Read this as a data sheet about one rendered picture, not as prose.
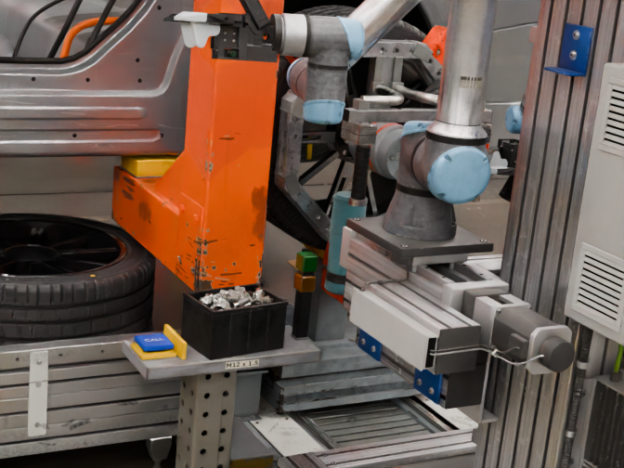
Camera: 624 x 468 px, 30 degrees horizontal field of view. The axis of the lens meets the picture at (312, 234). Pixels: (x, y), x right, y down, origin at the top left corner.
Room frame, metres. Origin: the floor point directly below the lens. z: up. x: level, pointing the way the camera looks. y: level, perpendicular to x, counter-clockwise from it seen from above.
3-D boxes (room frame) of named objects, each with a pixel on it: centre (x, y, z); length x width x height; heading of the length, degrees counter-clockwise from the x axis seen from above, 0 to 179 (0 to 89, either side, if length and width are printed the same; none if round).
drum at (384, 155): (2.99, -0.17, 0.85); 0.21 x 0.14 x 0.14; 29
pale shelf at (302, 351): (2.51, 0.18, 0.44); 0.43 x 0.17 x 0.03; 119
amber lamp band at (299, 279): (2.61, 0.01, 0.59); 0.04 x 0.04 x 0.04; 29
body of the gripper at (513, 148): (3.00, -0.52, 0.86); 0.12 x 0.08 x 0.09; 119
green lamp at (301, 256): (2.61, 0.01, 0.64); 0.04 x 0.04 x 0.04; 29
